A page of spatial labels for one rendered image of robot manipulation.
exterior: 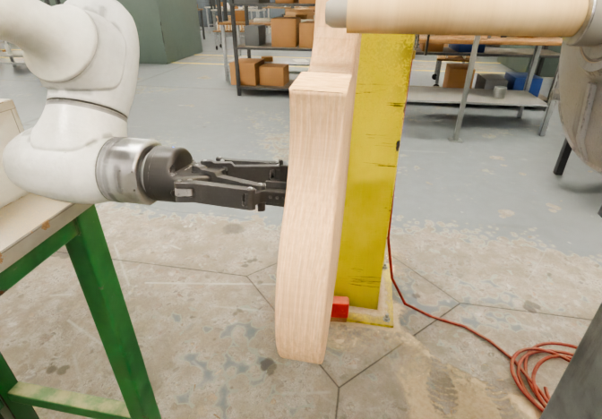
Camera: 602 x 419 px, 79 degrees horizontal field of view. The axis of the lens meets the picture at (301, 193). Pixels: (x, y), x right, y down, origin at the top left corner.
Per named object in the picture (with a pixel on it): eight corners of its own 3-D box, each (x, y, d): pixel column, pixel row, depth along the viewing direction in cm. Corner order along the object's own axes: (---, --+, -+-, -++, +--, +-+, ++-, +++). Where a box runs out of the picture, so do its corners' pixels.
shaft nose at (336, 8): (348, 12, 33) (348, -10, 31) (347, 34, 33) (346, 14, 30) (327, 11, 33) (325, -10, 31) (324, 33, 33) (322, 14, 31)
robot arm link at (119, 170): (101, 211, 48) (142, 216, 47) (90, 143, 45) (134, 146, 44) (141, 190, 56) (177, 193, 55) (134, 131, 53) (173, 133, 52)
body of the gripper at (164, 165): (175, 189, 55) (234, 194, 53) (141, 209, 47) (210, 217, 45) (170, 140, 52) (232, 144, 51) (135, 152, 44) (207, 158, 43)
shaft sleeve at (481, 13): (563, 12, 31) (587, -19, 28) (565, 45, 30) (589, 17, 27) (349, 11, 34) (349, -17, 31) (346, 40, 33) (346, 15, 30)
